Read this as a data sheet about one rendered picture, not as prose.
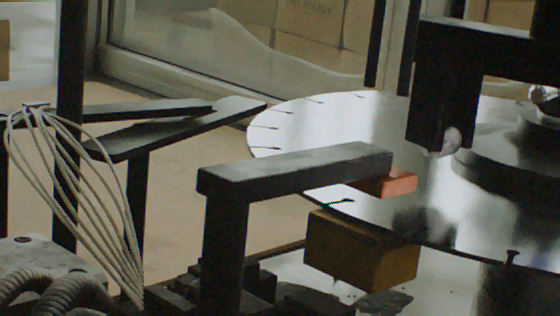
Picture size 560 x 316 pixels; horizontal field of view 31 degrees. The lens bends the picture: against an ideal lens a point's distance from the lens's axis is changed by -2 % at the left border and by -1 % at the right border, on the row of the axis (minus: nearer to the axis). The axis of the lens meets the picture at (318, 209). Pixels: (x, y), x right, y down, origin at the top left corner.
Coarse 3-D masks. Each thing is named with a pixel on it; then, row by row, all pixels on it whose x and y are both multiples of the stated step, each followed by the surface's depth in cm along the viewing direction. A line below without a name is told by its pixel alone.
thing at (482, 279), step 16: (512, 256) 54; (480, 272) 56; (496, 272) 55; (512, 272) 54; (480, 288) 56; (496, 288) 55; (512, 288) 54; (528, 288) 54; (544, 288) 54; (480, 304) 56; (496, 304) 55; (512, 304) 55; (528, 304) 54; (544, 304) 54
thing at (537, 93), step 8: (512, 80) 55; (536, 88) 49; (544, 88) 49; (552, 88) 50; (536, 96) 49; (544, 96) 49; (552, 96) 50; (536, 104) 50; (544, 104) 53; (552, 104) 53; (544, 112) 53; (552, 112) 53; (544, 120) 53; (552, 120) 53
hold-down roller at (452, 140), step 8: (448, 120) 48; (448, 128) 48; (456, 128) 48; (448, 136) 48; (456, 136) 48; (448, 144) 48; (456, 144) 48; (424, 152) 49; (432, 152) 48; (440, 152) 48; (448, 152) 48
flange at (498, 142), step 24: (528, 120) 53; (480, 144) 53; (504, 144) 53; (528, 144) 53; (552, 144) 52; (480, 168) 52; (504, 168) 50; (528, 168) 50; (552, 168) 50; (552, 192) 50
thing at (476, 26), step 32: (544, 0) 44; (448, 32) 46; (480, 32) 45; (512, 32) 46; (544, 32) 45; (416, 64) 47; (448, 64) 46; (480, 64) 46; (512, 64) 45; (544, 64) 45; (416, 96) 48; (448, 96) 46; (416, 128) 48
